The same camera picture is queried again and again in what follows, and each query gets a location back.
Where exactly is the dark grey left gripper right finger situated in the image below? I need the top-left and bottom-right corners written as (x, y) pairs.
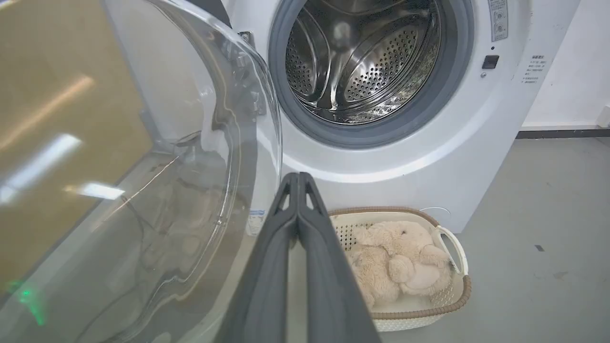
top-left (298, 172), bottom-right (382, 343)

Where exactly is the white plastic laundry basket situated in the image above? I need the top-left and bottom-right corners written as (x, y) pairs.
top-left (328, 206), bottom-right (473, 333)

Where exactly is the white front-load washing machine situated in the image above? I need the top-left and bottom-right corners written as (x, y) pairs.
top-left (102, 0), bottom-right (583, 235)

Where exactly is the cream plush teddy bear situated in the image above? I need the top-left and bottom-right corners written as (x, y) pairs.
top-left (345, 221), bottom-right (452, 310)

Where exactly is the transparent washing machine door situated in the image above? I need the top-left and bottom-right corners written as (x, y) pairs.
top-left (0, 0), bottom-right (283, 343)

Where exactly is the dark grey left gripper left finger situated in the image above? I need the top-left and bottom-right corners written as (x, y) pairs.
top-left (214, 172), bottom-right (299, 343)

